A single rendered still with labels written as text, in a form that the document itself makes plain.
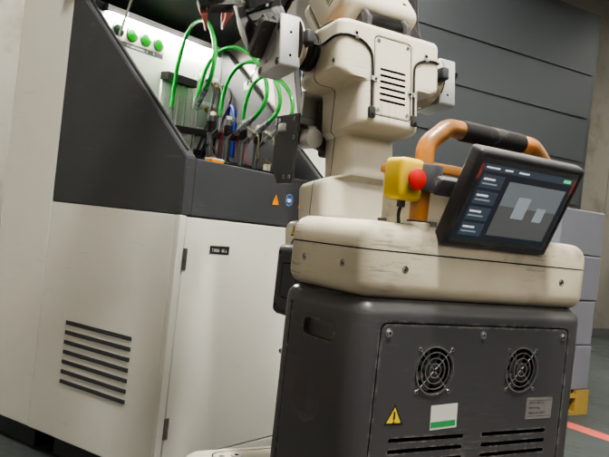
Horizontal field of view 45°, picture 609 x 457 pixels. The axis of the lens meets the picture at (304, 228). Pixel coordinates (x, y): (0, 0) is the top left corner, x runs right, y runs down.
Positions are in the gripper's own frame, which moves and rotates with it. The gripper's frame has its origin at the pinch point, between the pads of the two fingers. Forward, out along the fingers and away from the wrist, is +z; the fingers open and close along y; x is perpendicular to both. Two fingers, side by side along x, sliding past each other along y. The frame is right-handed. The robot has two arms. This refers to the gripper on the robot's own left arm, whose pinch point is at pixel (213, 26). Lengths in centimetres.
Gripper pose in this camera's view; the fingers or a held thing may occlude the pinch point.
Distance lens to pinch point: 223.8
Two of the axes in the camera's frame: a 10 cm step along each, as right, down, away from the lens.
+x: 2.9, 7.1, -6.4
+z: -1.4, 6.9, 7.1
